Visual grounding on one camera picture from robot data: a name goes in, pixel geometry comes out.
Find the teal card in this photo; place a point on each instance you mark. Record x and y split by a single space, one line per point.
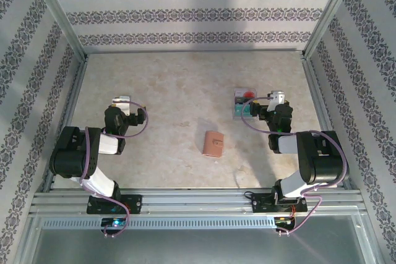
239 110

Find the aluminium mounting rail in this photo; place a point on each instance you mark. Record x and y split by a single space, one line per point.
198 200

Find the aluminium back rail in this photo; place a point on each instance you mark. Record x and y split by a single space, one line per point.
195 50

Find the small controller board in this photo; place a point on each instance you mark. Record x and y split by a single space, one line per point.
283 220
116 223

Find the white card with red circle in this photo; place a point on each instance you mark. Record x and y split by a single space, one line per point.
249 94

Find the grey metal sheet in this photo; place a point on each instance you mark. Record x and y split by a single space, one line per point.
198 248

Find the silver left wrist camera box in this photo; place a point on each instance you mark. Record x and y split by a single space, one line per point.
121 99

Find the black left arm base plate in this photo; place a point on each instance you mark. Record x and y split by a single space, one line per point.
136 203

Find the aluminium side rail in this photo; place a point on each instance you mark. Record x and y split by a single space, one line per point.
71 100
318 100

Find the aluminium frame post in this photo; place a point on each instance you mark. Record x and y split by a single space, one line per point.
58 13
328 13

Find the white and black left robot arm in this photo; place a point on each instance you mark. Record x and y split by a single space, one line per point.
71 159

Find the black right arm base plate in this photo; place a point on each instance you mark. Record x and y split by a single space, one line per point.
261 203

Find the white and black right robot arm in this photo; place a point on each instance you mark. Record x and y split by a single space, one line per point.
325 159

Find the tan leather card holder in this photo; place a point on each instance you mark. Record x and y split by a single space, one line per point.
212 143

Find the clear plastic card box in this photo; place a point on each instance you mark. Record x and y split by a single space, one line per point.
238 118

